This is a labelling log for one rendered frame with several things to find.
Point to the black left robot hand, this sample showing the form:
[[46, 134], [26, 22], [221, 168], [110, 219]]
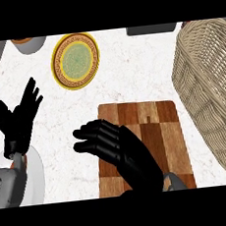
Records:
[[19, 123]]

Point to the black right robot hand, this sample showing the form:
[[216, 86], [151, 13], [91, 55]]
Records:
[[129, 152]]

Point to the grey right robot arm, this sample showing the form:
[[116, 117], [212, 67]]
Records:
[[173, 181]]

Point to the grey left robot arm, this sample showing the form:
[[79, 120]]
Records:
[[9, 185]]

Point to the checkered wooden cutting board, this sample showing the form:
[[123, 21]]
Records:
[[153, 137]]

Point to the beige wicker basket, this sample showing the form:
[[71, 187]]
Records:
[[212, 94]]

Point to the white cup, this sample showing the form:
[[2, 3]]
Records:
[[28, 44]]

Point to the yellow patterned plate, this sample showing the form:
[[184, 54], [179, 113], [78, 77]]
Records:
[[76, 61]]

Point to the dark grey appliance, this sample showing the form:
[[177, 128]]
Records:
[[151, 29]]

